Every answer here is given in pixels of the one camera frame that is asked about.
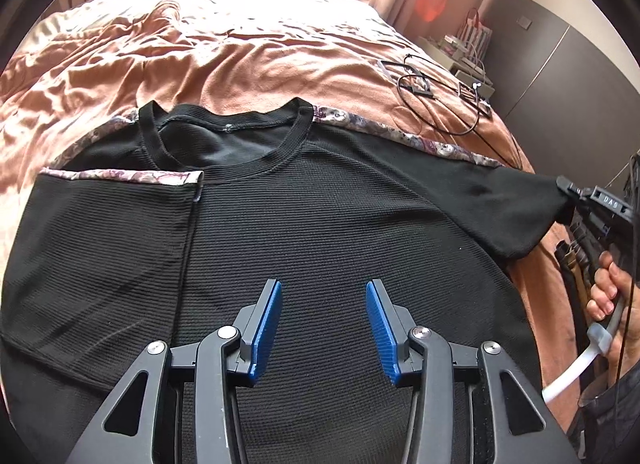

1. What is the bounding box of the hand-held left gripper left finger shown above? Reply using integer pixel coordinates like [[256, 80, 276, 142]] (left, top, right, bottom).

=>
[[65, 279, 283, 464]]

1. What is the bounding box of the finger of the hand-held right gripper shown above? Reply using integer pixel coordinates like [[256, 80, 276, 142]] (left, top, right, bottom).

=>
[[555, 177, 583, 205]]

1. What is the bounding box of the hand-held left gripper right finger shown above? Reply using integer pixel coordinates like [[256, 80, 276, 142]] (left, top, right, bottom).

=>
[[365, 280, 583, 464]]

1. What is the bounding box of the black t-shirt with floral trim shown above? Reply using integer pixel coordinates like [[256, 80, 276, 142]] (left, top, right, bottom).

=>
[[0, 98, 576, 464]]

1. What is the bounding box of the person's right hand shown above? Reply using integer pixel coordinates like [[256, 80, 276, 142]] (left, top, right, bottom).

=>
[[585, 251, 640, 370]]

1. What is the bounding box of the white nightstand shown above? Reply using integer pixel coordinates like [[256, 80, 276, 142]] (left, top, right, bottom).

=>
[[417, 35, 497, 100]]

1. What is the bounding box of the striped gift bag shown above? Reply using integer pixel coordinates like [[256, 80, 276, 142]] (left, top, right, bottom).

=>
[[459, 8, 494, 63]]

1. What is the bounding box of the person's leg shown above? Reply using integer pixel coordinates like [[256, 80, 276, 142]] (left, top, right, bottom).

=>
[[565, 379, 640, 464]]

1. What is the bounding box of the brown blanket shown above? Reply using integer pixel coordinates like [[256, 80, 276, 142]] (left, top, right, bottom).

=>
[[0, 0, 596, 445]]

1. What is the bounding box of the black cable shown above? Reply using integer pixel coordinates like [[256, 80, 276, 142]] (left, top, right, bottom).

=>
[[396, 54, 496, 137]]

